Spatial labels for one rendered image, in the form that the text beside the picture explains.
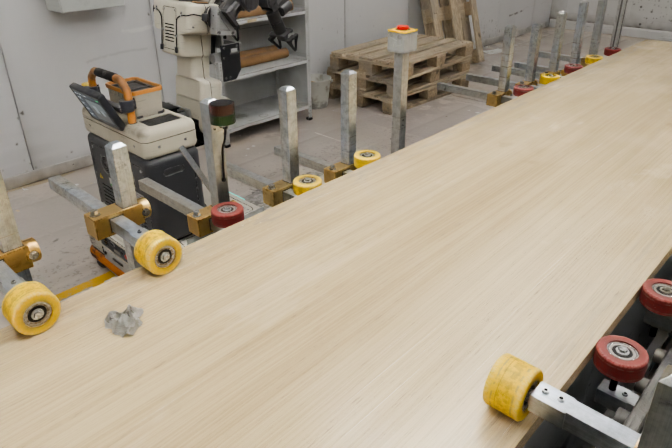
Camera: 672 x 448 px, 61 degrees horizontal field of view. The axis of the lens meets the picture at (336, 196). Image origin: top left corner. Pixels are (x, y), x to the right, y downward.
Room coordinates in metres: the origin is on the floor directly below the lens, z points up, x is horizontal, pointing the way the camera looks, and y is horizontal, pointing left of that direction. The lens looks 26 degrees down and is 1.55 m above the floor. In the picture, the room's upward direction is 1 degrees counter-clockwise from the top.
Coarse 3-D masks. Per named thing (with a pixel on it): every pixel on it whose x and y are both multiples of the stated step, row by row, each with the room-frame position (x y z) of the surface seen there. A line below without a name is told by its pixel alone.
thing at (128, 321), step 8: (128, 304) 0.84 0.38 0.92; (112, 312) 0.83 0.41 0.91; (128, 312) 0.83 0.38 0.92; (136, 312) 0.84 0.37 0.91; (104, 320) 0.82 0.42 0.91; (112, 320) 0.81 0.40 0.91; (120, 320) 0.80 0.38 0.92; (128, 320) 0.82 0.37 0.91; (136, 320) 0.81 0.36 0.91; (112, 328) 0.80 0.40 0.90; (120, 328) 0.79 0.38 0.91; (128, 328) 0.79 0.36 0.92; (136, 328) 0.80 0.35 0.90
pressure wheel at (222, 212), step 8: (216, 208) 1.25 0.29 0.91; (224, 208) 1.25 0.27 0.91; (232, 208) 1.26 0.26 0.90; (240, 208) 1.25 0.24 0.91; (216, 216) 1.21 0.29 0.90; (224, 216) 1.21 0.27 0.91; (232, 216) 1.21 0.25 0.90; (240, 216) 1.23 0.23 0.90; (216, 224) 1.22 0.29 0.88; (224, 224) 1.21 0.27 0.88; (232, 224) 1.21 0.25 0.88
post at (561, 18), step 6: (558, 12) 2.78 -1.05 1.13; (564, 12) 2.77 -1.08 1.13; (558, 18) 2.78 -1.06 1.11; (564, 18) 2.77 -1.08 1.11; (558, 24) 2.78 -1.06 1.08; (564, 24) 2.78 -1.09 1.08; (558, 30) 2.77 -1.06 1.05; (564, 30) 2.79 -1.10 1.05; (558, 36) 2.77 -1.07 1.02; (558, 42) 2.77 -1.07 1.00; (552, 48) 2.78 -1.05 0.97; (558, 48) 2.76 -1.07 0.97; (552, 54) 2.78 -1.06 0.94; (558, 54) 2.77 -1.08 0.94; (552, 60) 2.78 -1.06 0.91; (558, 60) 2.78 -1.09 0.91; (552, 66) 2.77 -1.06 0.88; (558, 66) 2.79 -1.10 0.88
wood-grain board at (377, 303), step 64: (640, 64) 2.71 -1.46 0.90; (448, 128) 1.83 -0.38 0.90; (512, 128) 1.83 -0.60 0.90; (576, 128) 1.82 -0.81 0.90; (640, 128) 1.82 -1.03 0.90; (320, 192) 1.35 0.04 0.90; (384, 192) 1.34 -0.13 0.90; (448, 192) 1.34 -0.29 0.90; (512, 192) 1.34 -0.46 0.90; (576, 192) 1.33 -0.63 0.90; (640, 192) 1.33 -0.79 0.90; (192, 256) 1.04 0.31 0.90; (256, 256) 1.04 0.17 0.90; (320, 256) 1.03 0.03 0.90; (384, 256) 1.03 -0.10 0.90; (448, 256) 1.03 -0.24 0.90; (512, 256) 1.03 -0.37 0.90; (576, 256) 1.02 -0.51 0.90; (640, 256) 1.02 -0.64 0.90; (64, 320) 0.83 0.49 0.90; (192, 320) 0.82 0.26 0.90; (256, 320) 0.82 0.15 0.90; (320, 320) 0.82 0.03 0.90; (384, 320) 0.82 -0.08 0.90; (448, 320) 0.82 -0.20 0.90; (512, 320) 0.82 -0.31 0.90; (576, 320) 0.81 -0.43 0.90; (0, 384) 0.67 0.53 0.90; (64, 384) 0.67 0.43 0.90; (128, 384) 0.67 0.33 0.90; (192, 384) 0.67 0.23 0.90; (256, 384) 0.67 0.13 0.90; (320, 384) 0.66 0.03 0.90; (384, 384) 0.66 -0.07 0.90; (448, 384) 0.66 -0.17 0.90
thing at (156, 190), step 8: (144, 184) 1.50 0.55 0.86; (152, 184) 1.49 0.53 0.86; (160, 184) 1.49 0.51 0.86; (152, 192) 1.47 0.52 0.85; (160, 192) 1.44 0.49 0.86; (168, 192) 1.44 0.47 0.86; (160, 200) 1.44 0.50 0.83; (168, 200) 1.41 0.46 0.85; (176, 200) 1.39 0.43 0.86; (184, 200) 1.39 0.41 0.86; (176, 208) 1.39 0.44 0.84; (184, 208) 1.36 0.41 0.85; (192, 208) 1.34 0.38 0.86; (200, 208) 1.34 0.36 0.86
